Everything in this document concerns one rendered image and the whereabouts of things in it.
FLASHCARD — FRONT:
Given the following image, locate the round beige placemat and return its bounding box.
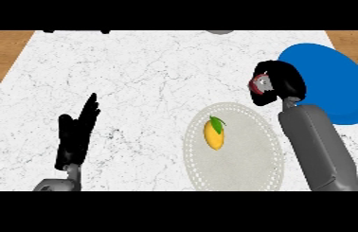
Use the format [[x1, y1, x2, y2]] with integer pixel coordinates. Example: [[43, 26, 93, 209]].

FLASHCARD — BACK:
[[182, 101, 286, 192]]

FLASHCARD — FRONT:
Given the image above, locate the grey round object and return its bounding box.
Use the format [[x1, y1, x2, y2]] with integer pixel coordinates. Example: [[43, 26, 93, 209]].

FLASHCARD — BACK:
[[206, 29, 235, 36]]

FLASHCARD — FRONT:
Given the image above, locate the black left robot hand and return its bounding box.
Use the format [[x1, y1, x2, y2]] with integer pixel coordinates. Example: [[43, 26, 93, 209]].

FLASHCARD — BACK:
[[53, 92, 102, 171]]

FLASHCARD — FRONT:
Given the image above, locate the blue plate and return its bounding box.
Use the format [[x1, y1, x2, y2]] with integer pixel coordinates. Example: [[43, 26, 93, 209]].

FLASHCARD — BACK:
[[277, 43, 358, 126]]

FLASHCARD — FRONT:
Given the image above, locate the yellow mango with green leaf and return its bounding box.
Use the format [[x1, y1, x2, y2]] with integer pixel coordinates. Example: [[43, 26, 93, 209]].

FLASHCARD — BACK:
[[203, 116, 228, 152]]

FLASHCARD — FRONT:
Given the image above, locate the red can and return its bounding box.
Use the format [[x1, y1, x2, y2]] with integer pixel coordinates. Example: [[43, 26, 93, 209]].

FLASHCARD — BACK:
[[247, 72, 275, 96]]

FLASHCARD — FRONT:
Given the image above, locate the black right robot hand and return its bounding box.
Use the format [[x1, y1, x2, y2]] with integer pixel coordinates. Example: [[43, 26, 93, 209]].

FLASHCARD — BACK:
[[249, 60, 308, 107]]

